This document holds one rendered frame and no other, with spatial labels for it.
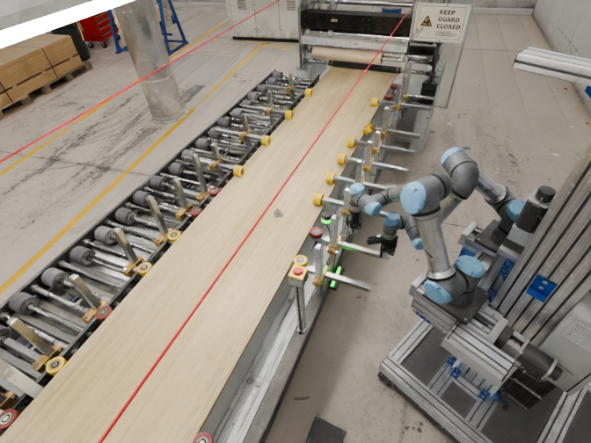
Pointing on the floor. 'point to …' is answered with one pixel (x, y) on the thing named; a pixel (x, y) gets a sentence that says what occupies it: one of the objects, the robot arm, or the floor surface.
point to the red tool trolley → (97, 28)
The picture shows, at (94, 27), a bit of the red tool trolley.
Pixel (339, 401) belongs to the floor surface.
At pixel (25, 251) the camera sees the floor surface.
